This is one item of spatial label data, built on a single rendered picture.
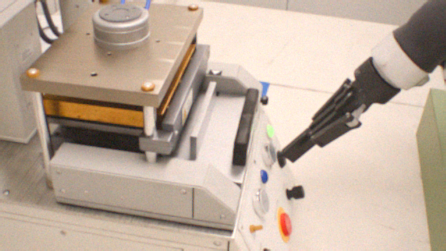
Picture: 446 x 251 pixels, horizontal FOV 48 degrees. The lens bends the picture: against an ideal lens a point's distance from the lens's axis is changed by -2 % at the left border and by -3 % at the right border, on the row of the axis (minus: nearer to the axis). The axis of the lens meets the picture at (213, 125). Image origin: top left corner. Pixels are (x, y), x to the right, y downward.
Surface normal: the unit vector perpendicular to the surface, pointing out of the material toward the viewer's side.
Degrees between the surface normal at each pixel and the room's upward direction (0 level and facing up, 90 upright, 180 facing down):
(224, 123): 0
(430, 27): 67
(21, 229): 90
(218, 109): 0
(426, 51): 79
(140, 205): 90
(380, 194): 0
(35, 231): 90
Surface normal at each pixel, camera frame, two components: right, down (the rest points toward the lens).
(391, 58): -0.65, 0.04
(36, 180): 0.03, -0.82
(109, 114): -0.18, 0.56
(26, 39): 0.98, 0.13
